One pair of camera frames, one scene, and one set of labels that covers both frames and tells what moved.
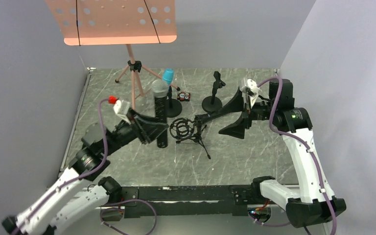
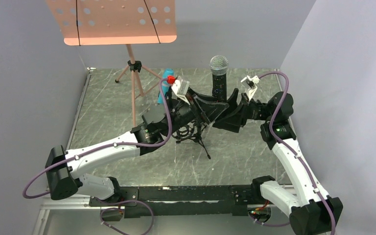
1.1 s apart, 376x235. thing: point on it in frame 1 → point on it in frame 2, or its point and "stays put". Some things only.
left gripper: [139, 130] → [195, 108]
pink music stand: [125, 22] stays put
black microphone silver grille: [159, 88] → [219, 66]
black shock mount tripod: [182, 129] stays put
